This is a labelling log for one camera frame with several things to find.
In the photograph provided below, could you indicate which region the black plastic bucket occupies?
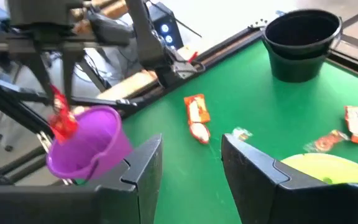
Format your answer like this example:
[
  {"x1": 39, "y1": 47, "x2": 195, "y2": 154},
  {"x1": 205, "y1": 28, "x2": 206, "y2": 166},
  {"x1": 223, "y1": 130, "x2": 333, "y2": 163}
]
[{"x1": 261, "y1": 8, "x2": 344, "y2": 83}]

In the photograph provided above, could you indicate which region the clear wrapped green gummy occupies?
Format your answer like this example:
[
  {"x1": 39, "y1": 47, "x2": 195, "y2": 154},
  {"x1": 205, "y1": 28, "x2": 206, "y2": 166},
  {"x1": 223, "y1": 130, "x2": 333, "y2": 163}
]
[{"x1": 231, "y1": 126, "x2": 254, "y2": 141}]

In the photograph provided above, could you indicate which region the green table mat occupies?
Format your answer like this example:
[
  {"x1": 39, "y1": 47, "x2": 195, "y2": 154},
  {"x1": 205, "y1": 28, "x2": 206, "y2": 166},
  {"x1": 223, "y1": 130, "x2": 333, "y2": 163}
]
[{"x1": 121, "y1": 39, "x2": 358, "y2": 224}]

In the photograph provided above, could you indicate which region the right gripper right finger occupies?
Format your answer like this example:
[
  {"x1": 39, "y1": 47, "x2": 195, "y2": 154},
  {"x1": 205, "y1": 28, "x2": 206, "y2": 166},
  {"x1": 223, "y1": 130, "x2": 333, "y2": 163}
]
[{"x1": 221, "y1": 134, "x2": 358, "y2": 224}]

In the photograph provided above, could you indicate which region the black aluminium table frame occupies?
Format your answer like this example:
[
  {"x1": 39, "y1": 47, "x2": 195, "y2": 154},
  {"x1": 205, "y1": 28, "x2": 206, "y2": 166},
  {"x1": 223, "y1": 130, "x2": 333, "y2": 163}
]
[{"x1": 98, "y1": 2, "x2": 358, "y2": 125}]

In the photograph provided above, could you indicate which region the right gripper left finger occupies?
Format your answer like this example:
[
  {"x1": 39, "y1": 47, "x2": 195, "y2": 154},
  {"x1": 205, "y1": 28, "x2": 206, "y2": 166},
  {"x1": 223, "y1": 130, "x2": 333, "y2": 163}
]
[{"x1": 85, "y1": 134, "x2": 163, "y2": 224}]

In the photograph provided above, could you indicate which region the small orange Reese's pack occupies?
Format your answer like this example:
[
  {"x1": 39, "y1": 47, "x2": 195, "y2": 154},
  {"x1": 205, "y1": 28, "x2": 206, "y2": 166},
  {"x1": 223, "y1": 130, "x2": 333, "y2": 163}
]
[{"x1": 188, "y1": 121, "x2": 211, "y2": 145}]

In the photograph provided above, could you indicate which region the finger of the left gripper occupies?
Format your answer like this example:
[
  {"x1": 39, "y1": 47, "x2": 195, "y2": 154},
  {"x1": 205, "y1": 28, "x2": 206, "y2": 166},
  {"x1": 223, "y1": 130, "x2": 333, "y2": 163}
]
[
  {"x1": 29, "y1": 52, "x2": 57, "y2": 105},
  {"x1": 62, "y1": 51, "x2": 83, "y2": 105}
]

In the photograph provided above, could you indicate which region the purple plastic bucket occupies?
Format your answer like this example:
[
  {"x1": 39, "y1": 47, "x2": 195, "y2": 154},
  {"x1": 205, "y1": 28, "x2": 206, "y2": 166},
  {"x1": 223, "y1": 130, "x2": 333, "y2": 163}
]
[{"x1": 45, "y1": 105, "x2": 134, "y2": 182}]

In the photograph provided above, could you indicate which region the black box with blue lights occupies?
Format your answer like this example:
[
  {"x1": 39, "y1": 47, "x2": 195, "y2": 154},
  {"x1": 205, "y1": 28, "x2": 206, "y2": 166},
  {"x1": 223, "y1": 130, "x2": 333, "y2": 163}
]
[{"x1": 149, "y1": 2, "x2": 185, "y2": 50}]

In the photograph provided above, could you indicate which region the green plastic bucket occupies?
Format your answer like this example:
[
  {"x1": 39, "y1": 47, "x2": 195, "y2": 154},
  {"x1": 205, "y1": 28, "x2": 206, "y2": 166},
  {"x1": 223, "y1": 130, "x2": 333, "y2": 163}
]
[{"x1": 280, "y1": 152, "x2": 358, "y2": 185}]

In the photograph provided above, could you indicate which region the clear wrapped red gummy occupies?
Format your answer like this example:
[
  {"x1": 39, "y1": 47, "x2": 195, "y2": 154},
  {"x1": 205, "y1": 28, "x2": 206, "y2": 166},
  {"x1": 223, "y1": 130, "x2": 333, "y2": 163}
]
[{"x1": 303, "y1": 129, "x2": 351, "y2": 153}]

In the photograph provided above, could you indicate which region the red Skittles candy pack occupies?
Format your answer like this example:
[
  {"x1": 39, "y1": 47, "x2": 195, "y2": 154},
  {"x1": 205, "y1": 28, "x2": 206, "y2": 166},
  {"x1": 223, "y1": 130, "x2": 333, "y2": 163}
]
[{"x1": 48, "y1": 85, "x2": 80, "y2": 144}]

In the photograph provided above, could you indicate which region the black frame strut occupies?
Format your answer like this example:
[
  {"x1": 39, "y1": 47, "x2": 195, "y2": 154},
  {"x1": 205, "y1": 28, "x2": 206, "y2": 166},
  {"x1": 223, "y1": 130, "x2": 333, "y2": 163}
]
[{"x1": 0, "y1": 70, "x2": 57, "y2": 138}]

